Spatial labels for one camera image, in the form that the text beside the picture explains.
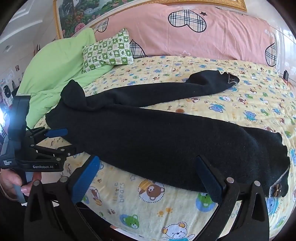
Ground black fleece pants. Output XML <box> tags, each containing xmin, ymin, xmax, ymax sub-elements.
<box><xmin>45</xmin><ymin>70</ymin><xmax>290</xmax><ymax>196</ymax></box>

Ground light green duvet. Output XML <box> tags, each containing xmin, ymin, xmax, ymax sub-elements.
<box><xmin>17</xmin><ymin>28</ymin><xmax>113</xmax><ymax>128</ymax></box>

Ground gold framed landscape painting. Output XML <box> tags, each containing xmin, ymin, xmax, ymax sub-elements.
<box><xmin>53</xmin><ymin>0</ymin><xmax>248</xmax><ymax>40</ymax></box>

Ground small black device on bed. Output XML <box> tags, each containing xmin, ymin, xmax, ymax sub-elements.
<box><xmin>283</xmin><ymin>70</ymin><xmax>289</xmax><ymax>81</ymax></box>

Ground green white checkered pillow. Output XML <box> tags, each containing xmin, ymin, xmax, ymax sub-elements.
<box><xmin>82</xmin><ymin>28</ymin><xmax>134</xmax><ymax>73</ymax></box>

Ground person's left hand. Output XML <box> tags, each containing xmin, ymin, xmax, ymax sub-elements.
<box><xmin>1</xmin><ymin>169</ymin><xmax>42</xmax><ymax>199</ymax></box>

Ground yellow bear print bedsheet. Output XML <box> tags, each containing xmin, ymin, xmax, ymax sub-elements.
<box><xmin>33</xmin><ymin>55</ymin><xmax>296</xmax><ymax>241</ymax></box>

